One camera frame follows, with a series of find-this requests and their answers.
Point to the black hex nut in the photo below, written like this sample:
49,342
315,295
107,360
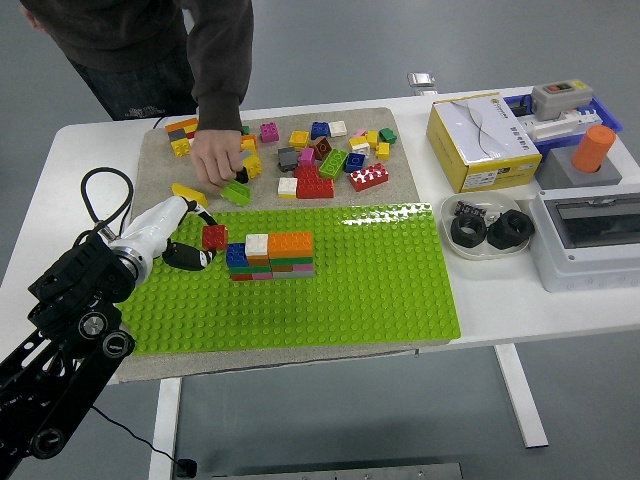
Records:
457,235
500,239

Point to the white and yellow brick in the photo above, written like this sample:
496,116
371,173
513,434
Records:
360,147
287,186

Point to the grey square brick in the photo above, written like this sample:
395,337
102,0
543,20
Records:
287,157

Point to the grey electrical enclosure box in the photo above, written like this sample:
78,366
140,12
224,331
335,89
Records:
585,270

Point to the pink small brick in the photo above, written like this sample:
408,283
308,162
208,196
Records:
359,133

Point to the orange flat brick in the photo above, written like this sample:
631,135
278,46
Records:
181,123

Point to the grey flat brick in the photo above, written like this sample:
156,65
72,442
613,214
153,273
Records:
293,275

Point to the red long brick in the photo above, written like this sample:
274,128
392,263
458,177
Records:
315,188
368,177

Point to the grey sloped brick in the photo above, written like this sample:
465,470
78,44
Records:
244,156

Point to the person's left hand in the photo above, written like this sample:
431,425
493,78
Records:
215,155

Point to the white square brick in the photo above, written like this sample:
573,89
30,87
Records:
256,246
337,128

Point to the orange long brick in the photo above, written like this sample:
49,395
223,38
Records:
248,138

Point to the yellow curved brick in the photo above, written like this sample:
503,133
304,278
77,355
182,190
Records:
185,192

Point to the large orange brick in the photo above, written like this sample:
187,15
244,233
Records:
290,245

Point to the silver metal clamp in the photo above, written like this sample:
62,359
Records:
421,80

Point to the blue plastic bin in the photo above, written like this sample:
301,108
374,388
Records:
612,120

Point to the blue square brick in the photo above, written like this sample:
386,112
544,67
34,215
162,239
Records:
237,256
354,162
319,130

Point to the white circuit breaker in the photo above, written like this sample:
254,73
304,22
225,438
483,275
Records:
555,127

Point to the orange cylinder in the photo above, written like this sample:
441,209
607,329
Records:
592,149

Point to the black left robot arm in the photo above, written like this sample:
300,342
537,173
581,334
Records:
75,285

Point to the white table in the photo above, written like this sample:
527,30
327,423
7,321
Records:
500,310

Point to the grey square block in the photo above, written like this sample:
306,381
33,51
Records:
557,172

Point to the pink flat brick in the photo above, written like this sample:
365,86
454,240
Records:
262,277
303,268

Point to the grey-brown mat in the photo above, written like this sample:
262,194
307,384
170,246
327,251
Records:
155,162

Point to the grey small brick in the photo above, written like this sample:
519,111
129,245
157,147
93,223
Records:
176,135

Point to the yellow square brick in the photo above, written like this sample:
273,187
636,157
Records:
252,166
181,147
299,140

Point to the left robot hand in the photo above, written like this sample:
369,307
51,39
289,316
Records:
152,227

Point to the small red brick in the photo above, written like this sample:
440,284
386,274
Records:
215,237

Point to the person's right hand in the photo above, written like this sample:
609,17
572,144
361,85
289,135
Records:
35,19

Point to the brown square brick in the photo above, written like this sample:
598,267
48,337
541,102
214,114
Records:
322,148

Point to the yellow small brick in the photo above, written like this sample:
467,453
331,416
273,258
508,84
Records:
382,151
372,138
250,147

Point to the grey push-button switch box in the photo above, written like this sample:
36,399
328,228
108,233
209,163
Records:
560,102

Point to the dark green long brick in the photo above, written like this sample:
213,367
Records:
292,262
250,271

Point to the green studded baseplate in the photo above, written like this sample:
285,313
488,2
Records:
350,300

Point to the magenta square brick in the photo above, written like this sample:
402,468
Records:
269,132

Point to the red square brick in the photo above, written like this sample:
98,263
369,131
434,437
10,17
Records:
306,172

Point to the pink square brick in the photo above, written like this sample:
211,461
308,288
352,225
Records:
306,156

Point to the yellow and white cardboard box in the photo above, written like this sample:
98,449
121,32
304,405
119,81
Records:
482,145

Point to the small black circuit module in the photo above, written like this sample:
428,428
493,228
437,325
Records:
470,207

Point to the lime green long brick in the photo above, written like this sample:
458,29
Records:
237,194
333,164

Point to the yellow flat brick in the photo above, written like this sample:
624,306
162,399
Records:
191,128

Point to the person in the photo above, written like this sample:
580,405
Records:
125,40

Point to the red flat brick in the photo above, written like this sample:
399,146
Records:
241,278

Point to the orange square brick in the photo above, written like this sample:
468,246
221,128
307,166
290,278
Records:
258,262

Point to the black square brick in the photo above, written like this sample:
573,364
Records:
242,176

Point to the brown flat brick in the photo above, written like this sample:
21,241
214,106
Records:
282,269

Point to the white shallow dish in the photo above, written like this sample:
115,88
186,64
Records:
500,202

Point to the black plug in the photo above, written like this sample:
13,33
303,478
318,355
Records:
185,468

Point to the person's left forearm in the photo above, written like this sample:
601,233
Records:
222,75

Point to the white table leg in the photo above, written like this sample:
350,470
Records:
520,395
165,425

